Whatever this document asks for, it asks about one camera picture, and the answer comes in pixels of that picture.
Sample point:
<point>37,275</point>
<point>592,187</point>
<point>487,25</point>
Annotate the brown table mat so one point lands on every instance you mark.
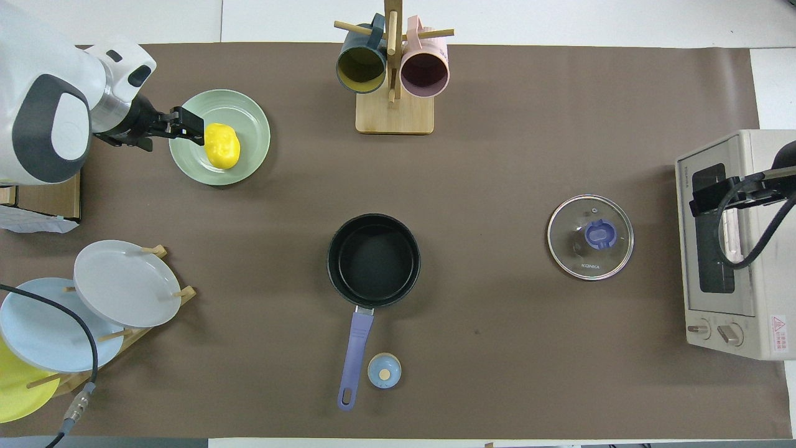
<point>497,155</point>

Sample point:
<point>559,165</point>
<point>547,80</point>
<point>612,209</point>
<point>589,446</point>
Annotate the yellow plate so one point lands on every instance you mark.
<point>15,392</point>

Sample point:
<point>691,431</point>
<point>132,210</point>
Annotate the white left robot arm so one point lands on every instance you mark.
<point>50,74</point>

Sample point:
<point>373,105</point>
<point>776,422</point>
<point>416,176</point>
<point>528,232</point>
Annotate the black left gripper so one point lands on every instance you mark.
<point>140,121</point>

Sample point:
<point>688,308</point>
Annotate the pink ribbed mug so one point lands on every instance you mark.
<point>425,71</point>

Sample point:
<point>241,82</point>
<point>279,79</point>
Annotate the pale green plate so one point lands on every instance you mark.
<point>249,124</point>

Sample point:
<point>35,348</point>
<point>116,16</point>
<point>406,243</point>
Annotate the light blue plate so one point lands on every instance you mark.
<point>43,323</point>

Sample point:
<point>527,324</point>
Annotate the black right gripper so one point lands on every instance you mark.
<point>785,190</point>

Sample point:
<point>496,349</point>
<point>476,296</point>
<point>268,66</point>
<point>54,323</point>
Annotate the wooden plate rack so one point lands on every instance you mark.
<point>186,292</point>

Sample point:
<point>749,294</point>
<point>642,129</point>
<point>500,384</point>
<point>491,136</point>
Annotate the yellow lemon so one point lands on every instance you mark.
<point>222,146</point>

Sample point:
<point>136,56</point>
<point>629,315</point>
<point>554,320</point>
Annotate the beige toaster oven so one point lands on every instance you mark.
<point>765,280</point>

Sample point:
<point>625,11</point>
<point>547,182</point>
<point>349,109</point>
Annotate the wooden mug tree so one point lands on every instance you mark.
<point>395,115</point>

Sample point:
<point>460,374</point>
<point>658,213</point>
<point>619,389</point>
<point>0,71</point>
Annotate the dark teal mug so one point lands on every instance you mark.
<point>360,65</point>

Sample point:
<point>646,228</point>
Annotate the grey plate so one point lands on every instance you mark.
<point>124,283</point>

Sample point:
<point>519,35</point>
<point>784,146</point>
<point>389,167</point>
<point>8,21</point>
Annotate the glass lid blue knob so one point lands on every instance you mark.
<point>591,239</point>

